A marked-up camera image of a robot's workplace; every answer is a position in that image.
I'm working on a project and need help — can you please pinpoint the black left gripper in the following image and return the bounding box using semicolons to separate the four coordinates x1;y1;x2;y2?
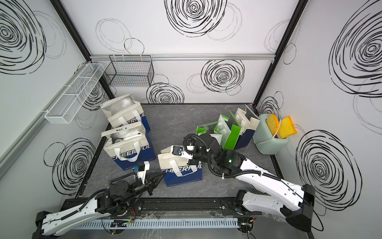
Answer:
121;172;165;205

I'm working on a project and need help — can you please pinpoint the blue beige bag back row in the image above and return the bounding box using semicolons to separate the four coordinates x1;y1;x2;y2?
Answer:
158;147;203;187

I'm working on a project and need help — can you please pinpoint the green white bag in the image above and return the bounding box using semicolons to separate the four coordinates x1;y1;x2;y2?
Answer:
197;121;222;144
215;111;242;150

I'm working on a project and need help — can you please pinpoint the blue beige takeout bag front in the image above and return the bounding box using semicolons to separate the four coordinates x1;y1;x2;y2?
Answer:
234;105;260;150

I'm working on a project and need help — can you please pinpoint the blue beige bag first row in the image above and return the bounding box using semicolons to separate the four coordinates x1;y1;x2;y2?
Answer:
100;94;151;132

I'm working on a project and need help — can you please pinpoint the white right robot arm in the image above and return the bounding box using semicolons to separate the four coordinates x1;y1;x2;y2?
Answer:
181;133;315;233

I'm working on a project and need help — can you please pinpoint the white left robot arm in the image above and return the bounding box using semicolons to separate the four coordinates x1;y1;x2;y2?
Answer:
32;172;166;239

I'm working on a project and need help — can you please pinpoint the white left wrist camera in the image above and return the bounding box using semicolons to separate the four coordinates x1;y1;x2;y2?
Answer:
133;161;150;184

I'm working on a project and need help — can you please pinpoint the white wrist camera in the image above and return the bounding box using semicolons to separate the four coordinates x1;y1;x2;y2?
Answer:
133;161;150;184
170;145;193;159

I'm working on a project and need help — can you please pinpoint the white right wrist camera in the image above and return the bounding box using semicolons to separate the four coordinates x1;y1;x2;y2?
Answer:
170;145;193;159

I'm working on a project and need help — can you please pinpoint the grey slotted cable duct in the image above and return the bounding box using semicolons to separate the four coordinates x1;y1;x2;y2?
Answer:
75;218;239;231

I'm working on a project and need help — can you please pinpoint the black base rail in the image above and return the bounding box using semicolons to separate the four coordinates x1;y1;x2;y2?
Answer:
61;197;260;217

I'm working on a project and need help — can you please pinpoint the black wire basket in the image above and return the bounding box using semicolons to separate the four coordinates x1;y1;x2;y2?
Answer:
103;55;154;88

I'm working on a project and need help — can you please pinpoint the white wire shelf basket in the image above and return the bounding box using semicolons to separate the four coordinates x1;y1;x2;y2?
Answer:
44;63;104;124

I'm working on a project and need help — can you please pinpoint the aluminium wall rail back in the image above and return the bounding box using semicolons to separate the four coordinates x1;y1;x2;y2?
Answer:
90;53;275;62

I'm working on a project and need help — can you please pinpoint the aluminium wall rail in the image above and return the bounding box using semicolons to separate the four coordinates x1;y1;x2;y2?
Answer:
90;53;275;62
1;61;90;180

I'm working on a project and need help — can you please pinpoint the aluminium wall rail left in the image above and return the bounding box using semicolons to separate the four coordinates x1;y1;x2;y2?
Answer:
1;61;90;180

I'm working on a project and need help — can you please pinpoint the black corner frame post right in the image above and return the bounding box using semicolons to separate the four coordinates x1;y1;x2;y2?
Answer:
253;0;308;108

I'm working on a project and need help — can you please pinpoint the black corner frame post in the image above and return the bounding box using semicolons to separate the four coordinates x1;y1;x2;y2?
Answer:
253;0;308;108
49;0;120;108

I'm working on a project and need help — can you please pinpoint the black corner frame post left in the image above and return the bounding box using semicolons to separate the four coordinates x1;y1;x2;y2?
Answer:
49;0;120;108

